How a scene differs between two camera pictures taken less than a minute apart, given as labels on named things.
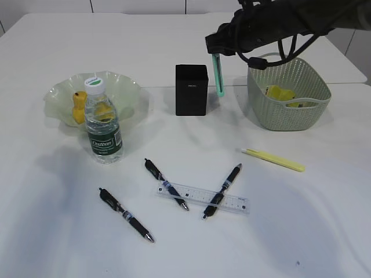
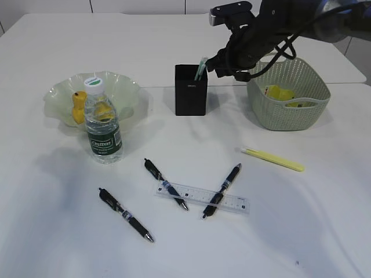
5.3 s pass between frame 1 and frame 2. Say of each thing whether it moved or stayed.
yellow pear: stayed
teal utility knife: moved
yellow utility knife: stayed
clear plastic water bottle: stayed
